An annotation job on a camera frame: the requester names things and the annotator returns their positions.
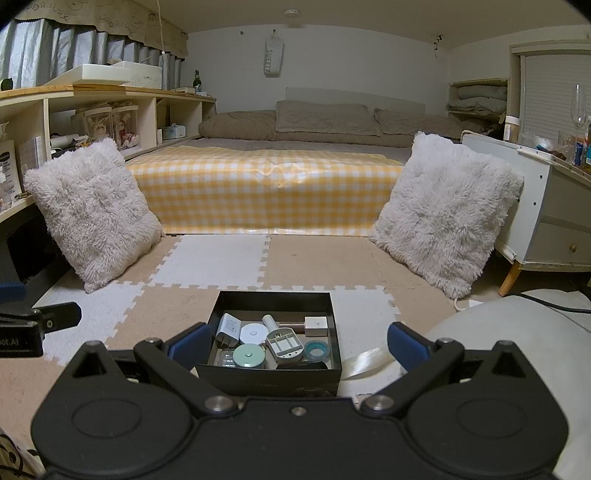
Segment white hanging sign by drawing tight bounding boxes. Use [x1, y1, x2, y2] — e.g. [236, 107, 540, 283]
[264, 30, 283, 78]

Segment white round gadget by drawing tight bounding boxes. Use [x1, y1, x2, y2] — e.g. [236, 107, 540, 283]
[239, 323, 267, 346]

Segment person's patterned white clothing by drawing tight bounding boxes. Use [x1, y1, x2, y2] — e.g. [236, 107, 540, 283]
[0, 427, 44, 480]

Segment checked notebook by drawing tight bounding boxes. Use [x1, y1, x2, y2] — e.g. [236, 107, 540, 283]
[17, 134, 44, 169]

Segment green round tape measure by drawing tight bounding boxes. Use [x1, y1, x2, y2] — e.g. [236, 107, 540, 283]
[232, 344, 266, 368]

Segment folded beige bedding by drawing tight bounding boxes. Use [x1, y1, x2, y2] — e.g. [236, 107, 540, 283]
[447, 78, 509, 125]

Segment beige duvet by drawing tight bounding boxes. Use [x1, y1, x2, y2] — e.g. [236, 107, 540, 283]
[198, 110, 462, 149]

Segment black power cable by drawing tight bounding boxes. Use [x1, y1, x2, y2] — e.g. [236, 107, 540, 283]
[522, 291, 591, 315]

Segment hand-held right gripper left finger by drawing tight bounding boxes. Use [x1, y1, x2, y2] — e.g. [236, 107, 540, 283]
[65, 322, 236, 414]

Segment cream satin ribbon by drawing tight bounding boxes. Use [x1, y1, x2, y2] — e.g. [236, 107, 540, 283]
[342, 346, 398, 379]

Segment grey curtain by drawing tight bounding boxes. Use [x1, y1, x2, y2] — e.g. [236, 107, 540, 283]
[0, 18, 183, 90]

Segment wine glass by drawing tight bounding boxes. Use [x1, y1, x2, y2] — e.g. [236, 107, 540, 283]
[571, 83, 587, 130]

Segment white tray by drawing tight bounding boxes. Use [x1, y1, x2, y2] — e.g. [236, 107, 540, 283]
[44, 62, 163, 89]

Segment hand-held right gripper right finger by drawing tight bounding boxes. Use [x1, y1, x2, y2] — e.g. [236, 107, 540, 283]
[359, 322, 532, 414]

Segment teal tape roll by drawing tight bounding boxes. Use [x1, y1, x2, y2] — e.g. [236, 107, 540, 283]
[303, 340, 331, 361]

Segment beige bed pillow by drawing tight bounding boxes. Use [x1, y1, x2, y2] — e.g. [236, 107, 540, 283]
[276, 100, 384, 137]
[374, 108, 462, 139]

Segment cream wooden shelf unit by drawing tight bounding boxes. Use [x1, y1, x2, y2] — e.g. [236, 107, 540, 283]
[0, 85, 218, 222]

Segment foam puzzle floor mat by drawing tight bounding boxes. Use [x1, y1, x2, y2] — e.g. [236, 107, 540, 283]
[32, 233, 504, 365]

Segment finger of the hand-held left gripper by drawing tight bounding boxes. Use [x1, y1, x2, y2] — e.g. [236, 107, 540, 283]
[0, 302, 83, 333]
[0, 282, 27, 304]

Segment white charger plug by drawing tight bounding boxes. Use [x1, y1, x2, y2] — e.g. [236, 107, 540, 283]
[217, 313, 242, 348]

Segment beige curtain valance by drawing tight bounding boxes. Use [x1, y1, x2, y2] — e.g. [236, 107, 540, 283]
[9, 0, 190, 58]

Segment white window blind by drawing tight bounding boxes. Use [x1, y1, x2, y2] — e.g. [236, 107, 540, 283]
[510, 44, 591, 144]

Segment black box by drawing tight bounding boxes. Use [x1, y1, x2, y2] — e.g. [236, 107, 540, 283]
[196, 291, 342, 398]

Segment white side cabinet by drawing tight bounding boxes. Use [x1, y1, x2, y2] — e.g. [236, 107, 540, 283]
[462, 131, 591, 296]

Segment clear doll display case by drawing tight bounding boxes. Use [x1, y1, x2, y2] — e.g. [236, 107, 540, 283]
[71, 107, 114, 144]
[112, 105, 139, 149]

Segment brown lipstick with white cap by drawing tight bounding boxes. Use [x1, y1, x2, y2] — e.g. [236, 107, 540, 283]
[277, 316, 328, 337]

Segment fluffy white pillow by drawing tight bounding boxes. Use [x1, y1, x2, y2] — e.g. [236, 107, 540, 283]
[369, 131, 525, 298]
[23, 137, 164, 294]

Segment yellow checked blanket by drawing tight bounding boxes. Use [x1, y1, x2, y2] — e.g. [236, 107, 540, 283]
[124, 145, 404, 237]

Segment white battery holder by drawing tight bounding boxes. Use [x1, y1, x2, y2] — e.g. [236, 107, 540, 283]
[262, 315, 305, 361]

